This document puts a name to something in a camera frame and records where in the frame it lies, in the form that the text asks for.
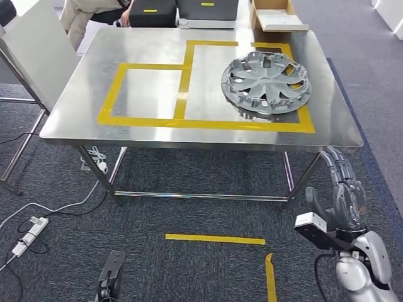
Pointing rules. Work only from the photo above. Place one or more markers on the person's hand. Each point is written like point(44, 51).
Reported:
point(125, 18)

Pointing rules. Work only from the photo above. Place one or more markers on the white plug adapter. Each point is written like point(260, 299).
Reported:
point(101, 166)

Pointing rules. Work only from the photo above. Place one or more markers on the white furniture panel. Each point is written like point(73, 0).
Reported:
point(390, 14)

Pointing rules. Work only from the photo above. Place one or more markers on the white desk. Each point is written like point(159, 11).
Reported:
point(41, 54)

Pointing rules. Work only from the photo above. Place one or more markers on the yellow workbench tape outline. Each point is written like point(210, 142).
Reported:
point(184, 83)

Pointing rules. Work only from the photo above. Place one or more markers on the black zip case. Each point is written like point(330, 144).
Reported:
point(152, 16)
point(6, 10)

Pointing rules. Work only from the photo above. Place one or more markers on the white power strip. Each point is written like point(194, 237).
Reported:
point(31, 235)

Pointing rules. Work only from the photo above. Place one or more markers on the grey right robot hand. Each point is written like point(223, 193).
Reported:
point(349, 206)

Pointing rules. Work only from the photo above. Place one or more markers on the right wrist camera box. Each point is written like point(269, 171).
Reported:
point(310, 225)

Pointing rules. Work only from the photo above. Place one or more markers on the white flat box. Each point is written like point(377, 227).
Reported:
point(283, 26)

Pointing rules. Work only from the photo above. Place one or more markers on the brown cardboard box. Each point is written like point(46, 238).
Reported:
point(254, 16)

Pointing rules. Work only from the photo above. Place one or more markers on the grey laptop box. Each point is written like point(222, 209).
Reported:
point(207, 12)

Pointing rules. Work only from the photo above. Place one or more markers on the grey plastic hubcap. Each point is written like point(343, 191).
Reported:
point(267, 81)

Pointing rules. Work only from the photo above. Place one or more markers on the person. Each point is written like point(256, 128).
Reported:
point(78, 16)

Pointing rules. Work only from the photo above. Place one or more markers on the yellow floor tape strip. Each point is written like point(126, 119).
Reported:
point(213, 239)
point(270, 279)

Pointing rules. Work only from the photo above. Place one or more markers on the metal top workbench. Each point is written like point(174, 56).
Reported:
point(151, 41)

